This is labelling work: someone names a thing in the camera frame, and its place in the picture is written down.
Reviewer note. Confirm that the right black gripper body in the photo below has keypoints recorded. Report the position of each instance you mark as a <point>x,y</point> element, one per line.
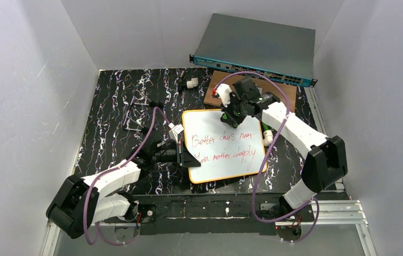
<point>232,107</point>

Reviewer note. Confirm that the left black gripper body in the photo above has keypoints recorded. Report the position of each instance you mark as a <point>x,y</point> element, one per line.
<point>180,153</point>

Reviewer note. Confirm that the yellow-framed whiteboard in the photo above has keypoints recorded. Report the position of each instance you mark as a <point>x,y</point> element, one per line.
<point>224,152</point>

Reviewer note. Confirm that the green bone-shaped eraser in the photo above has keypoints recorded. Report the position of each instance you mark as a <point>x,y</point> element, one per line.
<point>231,121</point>

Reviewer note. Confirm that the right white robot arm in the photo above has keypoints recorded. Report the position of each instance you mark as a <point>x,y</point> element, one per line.
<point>325,159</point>

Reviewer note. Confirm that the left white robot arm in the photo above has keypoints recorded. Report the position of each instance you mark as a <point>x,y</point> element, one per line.
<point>82,201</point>

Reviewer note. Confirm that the wooden board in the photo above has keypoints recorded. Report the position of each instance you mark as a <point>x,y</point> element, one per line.
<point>263,86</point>

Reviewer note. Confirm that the black and white marker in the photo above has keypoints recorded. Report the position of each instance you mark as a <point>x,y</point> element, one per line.
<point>182,83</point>

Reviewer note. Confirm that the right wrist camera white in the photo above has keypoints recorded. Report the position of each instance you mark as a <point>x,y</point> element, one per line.
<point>222,91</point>

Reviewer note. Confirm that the teal network switch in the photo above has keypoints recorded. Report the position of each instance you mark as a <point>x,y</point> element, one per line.
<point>282,53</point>

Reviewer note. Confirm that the aluminium frame rail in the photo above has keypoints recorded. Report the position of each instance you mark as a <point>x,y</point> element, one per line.
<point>200,226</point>

